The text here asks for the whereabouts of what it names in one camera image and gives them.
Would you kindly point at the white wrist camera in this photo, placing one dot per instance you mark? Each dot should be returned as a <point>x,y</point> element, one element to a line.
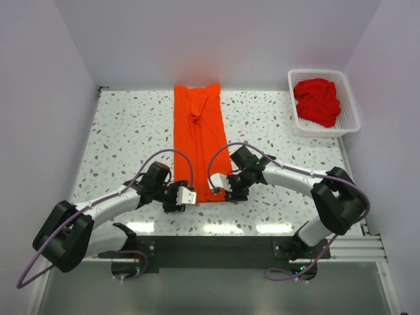
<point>218,182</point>
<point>185,196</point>

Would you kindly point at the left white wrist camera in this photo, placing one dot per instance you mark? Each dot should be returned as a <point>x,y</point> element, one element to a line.
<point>185,196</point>

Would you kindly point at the orange t shirt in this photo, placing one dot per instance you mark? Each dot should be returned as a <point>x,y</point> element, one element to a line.
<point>199,133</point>

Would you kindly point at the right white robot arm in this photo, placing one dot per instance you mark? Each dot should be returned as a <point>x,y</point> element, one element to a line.
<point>338,201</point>

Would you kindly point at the red t shirt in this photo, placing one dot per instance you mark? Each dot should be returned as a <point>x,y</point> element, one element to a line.
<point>317,101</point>

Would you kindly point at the white plastic basket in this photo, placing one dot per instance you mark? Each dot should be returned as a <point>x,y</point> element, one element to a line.
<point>347,121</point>

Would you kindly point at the aluminium frame rail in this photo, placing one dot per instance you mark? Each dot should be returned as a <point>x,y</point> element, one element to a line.
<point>364,248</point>

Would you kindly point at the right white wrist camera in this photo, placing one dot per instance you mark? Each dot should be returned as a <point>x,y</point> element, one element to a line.
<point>218,182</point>

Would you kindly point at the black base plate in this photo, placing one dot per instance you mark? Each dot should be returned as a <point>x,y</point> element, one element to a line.
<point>151,254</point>

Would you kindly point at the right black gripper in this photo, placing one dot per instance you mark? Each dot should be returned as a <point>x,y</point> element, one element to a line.
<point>236,195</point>

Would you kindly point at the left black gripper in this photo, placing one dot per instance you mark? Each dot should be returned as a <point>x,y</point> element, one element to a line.
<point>172,206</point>

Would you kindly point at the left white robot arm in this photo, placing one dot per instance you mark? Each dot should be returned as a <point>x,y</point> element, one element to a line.
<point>65,238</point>

